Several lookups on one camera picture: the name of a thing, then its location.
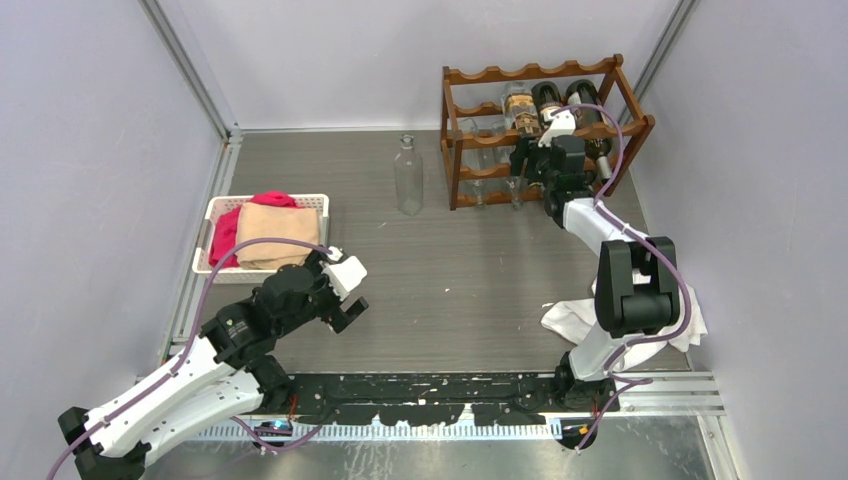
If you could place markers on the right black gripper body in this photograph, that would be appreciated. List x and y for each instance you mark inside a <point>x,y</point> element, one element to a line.
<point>539,164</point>

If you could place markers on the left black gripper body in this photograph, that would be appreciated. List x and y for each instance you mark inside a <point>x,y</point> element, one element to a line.
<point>323,301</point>

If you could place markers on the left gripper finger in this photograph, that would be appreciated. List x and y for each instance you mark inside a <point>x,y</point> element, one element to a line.
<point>340,319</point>
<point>356,308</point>

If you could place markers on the green wine bottle front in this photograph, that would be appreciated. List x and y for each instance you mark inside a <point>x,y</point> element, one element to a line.
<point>584,92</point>

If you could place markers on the green wine bottle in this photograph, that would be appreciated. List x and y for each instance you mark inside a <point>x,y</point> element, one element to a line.
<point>547,101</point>
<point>584,92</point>

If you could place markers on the clear whisky bottle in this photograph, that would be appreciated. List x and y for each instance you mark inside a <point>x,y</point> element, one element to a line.
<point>519,109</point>

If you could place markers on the tall clear glass bottle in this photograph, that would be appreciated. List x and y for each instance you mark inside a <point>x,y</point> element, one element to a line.
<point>409,174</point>

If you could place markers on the blue square glass bottle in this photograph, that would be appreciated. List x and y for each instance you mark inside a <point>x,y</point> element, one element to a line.
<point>527,146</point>

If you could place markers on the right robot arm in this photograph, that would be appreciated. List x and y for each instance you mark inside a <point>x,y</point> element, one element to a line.
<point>636,293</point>

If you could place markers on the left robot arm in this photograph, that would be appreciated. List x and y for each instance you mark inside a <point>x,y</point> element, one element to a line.
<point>225,370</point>

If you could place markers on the wooden wine rack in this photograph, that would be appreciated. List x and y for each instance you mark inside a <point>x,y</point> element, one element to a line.
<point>454,142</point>

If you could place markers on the beige folded cloth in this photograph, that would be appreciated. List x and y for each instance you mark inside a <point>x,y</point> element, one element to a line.
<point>262,221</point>

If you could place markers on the red cloth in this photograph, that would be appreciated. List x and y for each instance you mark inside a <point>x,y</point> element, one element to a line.
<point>226,227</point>

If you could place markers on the white plastic basket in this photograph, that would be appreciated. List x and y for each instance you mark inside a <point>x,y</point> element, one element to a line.
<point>221,205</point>

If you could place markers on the white cloth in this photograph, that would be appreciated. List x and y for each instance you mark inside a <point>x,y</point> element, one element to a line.
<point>573,320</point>

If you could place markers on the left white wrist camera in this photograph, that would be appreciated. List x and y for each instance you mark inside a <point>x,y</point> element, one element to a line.
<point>345,272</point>

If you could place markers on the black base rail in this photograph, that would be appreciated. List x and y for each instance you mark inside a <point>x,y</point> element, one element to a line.
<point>427,399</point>

